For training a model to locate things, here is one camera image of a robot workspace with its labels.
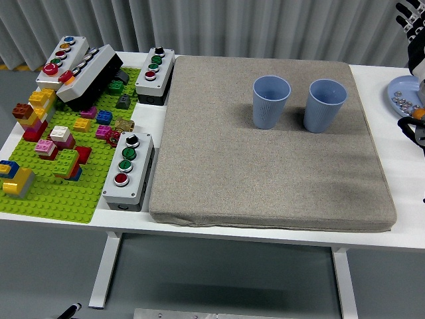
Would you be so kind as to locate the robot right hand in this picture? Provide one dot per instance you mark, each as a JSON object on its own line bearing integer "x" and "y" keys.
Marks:
{"x": 417, "y": 56}

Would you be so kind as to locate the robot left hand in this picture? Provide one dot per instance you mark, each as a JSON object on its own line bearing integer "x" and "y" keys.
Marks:
{"x": 71, "y": 309}

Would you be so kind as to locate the blue ribbed plastic cup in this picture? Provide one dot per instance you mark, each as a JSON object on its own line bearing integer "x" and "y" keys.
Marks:
{"x": 267, "y": 109}
{"x": 320, "y": 113}

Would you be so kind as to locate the light blue plate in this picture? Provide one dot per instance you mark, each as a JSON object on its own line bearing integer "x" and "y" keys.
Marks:
{"x": 403, "y": 86}

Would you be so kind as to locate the grey metal block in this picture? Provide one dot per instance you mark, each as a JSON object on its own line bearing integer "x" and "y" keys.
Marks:
{"x": 422, "y": 95}

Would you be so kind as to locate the white table leg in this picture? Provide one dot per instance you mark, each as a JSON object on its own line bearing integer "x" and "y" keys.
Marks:
{"x": 345, "y": 282}
{"x": 104, "y": 266}

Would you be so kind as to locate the orange fruit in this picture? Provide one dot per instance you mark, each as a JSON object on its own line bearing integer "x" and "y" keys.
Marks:
{"x": 419, "y": 113}

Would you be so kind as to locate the green toy brick baseplate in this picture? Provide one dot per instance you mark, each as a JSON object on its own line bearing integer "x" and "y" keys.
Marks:
{"x": 66, "y": 199}

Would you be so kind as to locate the yellow and grey brick block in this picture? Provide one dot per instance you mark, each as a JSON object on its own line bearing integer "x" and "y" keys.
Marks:
{"x": 18, "y": 181}

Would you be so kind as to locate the green toy brick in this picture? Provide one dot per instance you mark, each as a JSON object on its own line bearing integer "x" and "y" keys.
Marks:
{"x": 115, "y": 86}
{"x": 66, "y": 161}

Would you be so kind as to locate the red toy brick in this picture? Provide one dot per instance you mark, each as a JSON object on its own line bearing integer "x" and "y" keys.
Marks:
{"x": 33, "y": 133}
{"x": 83, "y": 154}

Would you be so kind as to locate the blue toy brick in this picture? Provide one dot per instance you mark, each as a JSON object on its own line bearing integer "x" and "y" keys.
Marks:
{"x": 9, "y": 165}
{"x": 104, "y": 117}

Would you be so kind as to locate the grey four-button control box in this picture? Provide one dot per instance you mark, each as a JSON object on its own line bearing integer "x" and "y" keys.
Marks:
{"x": 162, "y": 71}
{"x": 139, "y": 166}

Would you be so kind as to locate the pink toy brick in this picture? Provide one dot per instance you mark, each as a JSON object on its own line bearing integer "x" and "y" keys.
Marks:
{"x": 44, "y": 146}

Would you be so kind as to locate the magenta toy brick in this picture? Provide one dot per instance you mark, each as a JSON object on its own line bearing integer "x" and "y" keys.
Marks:
{"x": 89, "y": 112}
{"x": 66, "y": 143}
{"x": 103, "y": 131}

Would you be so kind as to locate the red valve hand wheel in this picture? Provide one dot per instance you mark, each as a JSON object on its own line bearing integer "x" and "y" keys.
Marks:
{"x": 113, "y": 137}

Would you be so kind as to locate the white toy brick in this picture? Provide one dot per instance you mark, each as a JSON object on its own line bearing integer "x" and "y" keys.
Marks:
{"x": 59, "y": 132}

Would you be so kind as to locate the yellow toy brick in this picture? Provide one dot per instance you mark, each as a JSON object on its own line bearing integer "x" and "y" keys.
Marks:
{"x": 82, "y": 124}
{"x": 40, "y": 96}

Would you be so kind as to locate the brass pipe fitting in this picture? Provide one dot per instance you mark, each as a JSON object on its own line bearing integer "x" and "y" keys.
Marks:
{"x": 124, "y": 124}

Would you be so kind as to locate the brown toy brick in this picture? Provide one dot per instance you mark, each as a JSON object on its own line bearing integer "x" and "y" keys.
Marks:
{"x": 22, "y": 110}

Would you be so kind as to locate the grey pleated curtain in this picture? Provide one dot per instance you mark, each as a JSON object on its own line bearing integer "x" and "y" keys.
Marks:
{"x": 212, "y": 26}

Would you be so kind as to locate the dark grey sloped brick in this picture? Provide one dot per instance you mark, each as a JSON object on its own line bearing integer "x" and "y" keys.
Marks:
{"x": 123, "y": 101}

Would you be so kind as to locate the grey-brown fabric mat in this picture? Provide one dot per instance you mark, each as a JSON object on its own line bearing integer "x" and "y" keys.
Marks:
{"x": 232, "y": 166}

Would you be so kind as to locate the black curved toy brick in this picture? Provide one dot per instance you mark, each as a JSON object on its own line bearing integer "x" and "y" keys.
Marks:
{"x": 122, "y": 77}

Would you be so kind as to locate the long grey black control box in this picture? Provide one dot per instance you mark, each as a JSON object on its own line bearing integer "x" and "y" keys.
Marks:
{"x": 89, "y": 71}

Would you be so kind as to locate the grey five-button control box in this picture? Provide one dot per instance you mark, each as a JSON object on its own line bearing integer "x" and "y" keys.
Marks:
{"x": 78, "y": 50}

